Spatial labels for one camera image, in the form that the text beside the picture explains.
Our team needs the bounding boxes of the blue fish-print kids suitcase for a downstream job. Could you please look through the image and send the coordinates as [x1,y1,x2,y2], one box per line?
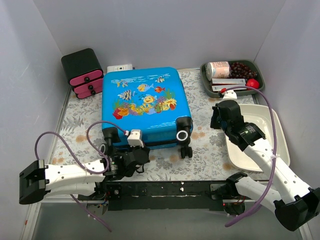
[101,67,193,158]

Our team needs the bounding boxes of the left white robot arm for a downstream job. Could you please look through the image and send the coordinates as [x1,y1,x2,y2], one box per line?
[18,146,150,205]

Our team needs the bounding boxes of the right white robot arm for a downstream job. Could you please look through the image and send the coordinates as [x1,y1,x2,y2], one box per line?
[210,99,320,232]

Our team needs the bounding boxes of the lower white toothpaste box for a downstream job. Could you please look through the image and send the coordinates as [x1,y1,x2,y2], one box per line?
[211,84,247,93]

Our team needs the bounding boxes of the white toothpaste box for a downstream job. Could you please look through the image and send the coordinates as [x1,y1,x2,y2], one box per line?
[211,78,246,86]
[211,84,247,93]

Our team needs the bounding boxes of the upper white toothpaste box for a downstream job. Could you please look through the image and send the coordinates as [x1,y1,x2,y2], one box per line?
[211,78,246,86]

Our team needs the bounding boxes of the white plastic basin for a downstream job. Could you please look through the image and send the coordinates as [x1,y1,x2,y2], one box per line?
[225,104,291,173]

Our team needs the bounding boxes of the dark green plastic tray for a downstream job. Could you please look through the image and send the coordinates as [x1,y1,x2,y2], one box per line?
[200,59,265,98]

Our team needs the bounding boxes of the red apple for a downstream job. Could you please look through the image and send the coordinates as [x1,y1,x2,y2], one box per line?
[246,78,260,89]

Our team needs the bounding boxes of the white pink tissue roll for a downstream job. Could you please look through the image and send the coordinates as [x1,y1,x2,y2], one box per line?
[205,61,231,81]

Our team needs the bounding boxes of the dark red grape bunch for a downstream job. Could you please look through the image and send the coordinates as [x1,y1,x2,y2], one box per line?
[229,62,258,80]

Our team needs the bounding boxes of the floral patterned table mat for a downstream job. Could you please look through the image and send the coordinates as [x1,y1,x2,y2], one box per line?
[59,69,239,181]

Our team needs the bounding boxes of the white power adapter box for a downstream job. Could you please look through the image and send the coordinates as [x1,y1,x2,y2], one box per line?
[106,64,135,73]

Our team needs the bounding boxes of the black pink mini drawer chest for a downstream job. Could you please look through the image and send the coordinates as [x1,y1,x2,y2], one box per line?
[61,48,104,99]

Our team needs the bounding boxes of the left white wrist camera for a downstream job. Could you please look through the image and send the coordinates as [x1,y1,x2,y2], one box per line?
[124,129,145,148]

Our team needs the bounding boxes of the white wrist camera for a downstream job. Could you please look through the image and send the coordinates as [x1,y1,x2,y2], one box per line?
[124,129,145,148]
[218,88,238,101]

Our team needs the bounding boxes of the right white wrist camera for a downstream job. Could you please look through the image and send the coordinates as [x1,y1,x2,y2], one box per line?
[218,88,238,101]

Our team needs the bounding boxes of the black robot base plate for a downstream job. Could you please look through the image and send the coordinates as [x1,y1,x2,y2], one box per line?
[78,180,251,216]

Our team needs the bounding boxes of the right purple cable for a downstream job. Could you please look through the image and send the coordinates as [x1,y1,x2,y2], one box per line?
[219,86,278,228]

